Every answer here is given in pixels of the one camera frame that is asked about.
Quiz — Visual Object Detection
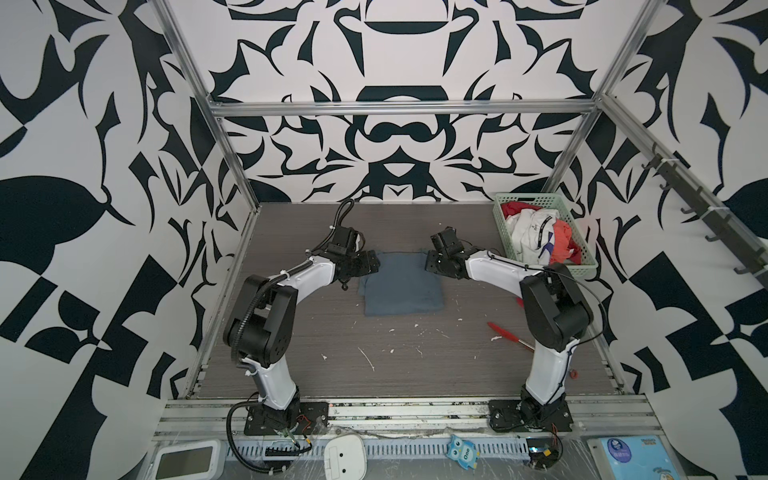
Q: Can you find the green plastic basket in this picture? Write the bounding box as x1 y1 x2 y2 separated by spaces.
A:
493 193 598 278

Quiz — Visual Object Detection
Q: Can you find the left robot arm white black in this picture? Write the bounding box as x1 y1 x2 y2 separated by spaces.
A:
222 199 380 430

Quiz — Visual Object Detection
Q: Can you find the black corrugated cable hose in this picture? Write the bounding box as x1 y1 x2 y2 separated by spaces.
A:
225 272 313 475

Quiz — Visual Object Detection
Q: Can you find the red pen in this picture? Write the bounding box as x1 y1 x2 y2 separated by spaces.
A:
487 296 580 380

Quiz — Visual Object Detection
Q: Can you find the white t shirt in basket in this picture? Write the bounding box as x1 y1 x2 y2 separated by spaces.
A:
505 209 559 265

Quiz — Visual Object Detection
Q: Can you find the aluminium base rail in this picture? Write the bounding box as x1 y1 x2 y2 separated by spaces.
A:
152 395 663 442

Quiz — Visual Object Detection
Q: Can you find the grey blue t shirt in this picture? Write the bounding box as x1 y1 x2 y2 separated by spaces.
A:
358 251 444 317

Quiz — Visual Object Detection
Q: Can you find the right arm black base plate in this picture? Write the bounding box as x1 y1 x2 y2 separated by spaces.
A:
488 397 573 433

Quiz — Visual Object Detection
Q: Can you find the white tablet screen device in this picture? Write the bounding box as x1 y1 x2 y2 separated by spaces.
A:
146 440 226 480

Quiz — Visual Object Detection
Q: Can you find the black wall hook rack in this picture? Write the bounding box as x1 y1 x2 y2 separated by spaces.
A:
643 142 767 290

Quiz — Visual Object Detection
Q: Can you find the horizontal aluminium frame bar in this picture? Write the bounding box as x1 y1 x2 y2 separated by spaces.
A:
208 99 596 118

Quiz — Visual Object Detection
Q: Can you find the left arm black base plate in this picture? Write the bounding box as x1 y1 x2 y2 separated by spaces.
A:
244 400 329 436

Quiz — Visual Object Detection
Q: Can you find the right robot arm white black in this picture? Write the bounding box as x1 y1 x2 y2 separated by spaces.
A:
425 227 594 432

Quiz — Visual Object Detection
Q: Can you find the blue owl toy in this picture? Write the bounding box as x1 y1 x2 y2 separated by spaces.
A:
445 435 479 470

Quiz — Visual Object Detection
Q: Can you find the white box device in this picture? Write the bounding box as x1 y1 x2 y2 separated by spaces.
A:
323 434 367 480

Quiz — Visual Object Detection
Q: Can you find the red t shirt in basket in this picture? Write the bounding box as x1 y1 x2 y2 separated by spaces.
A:
501 201 581 265

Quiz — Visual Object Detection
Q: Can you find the blue labelled box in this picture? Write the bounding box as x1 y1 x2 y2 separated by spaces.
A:
587 435 685 480

